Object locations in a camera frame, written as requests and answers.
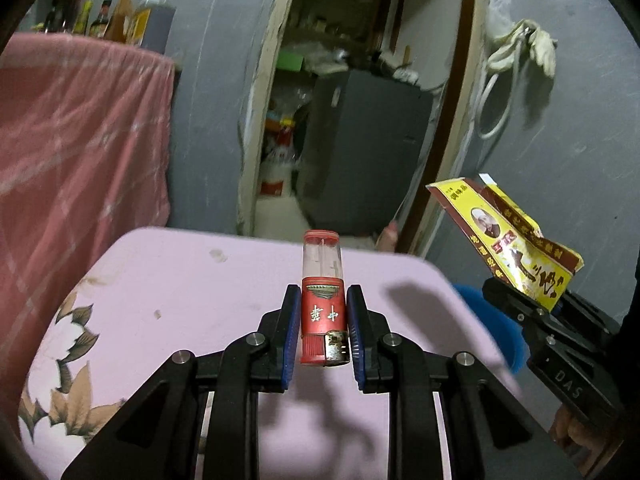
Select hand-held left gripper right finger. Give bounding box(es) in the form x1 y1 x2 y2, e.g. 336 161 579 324
346 284 583 480

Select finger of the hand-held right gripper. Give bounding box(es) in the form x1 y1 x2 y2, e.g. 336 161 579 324
482 277 551 346
557 290 622 336

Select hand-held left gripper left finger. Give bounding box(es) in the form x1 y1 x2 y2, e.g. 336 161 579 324
60 284 303 480

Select blue plastic basin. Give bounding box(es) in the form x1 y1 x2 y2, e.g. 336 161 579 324
452 284 526 376

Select red lighter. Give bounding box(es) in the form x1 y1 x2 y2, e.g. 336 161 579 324
300 230 351 367

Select yellow brown paper box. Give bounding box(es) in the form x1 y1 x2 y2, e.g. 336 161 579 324
426 174 584 313

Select person's right hand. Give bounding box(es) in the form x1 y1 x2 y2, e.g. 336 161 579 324
550 402 607 462

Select pink floral tablecloth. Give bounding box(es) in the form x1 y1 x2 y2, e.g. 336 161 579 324
19 227 511 480

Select white container red label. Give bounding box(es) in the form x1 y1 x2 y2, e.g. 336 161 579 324
257 130 298 198

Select grey refrigerator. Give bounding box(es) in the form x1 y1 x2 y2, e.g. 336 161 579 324
295 69 435 238

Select cream rubber gloves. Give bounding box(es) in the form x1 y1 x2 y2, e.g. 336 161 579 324
520 20 558 78

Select pink towel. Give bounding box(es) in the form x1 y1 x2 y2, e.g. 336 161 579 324
0 32 176 411

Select cooking oil bottle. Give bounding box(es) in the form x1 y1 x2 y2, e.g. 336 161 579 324
131 0 177 56

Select brown paper carton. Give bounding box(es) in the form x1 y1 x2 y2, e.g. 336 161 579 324
107 0 136 43

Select dark sauce bottle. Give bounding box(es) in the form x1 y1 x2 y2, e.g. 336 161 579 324
42 0 73 34

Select white hose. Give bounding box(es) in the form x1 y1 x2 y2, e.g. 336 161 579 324
475 22 526 141

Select wooden door frame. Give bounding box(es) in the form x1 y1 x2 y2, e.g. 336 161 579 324
235 0 501 256

